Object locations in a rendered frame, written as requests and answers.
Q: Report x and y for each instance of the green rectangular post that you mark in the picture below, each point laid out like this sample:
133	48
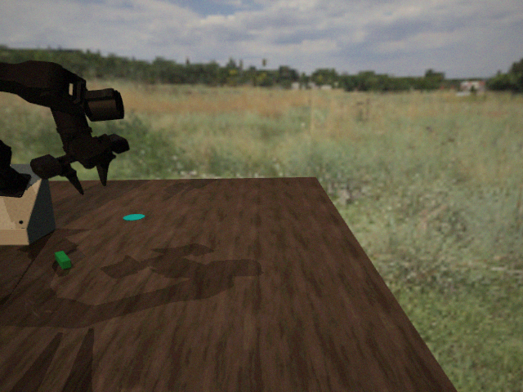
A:
63	260

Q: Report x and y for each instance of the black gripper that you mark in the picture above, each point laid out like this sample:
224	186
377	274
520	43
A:
47	167

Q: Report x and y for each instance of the cyan circle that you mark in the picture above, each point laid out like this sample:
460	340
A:
133	217

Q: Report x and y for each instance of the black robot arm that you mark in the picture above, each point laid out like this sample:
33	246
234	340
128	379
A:
47	84

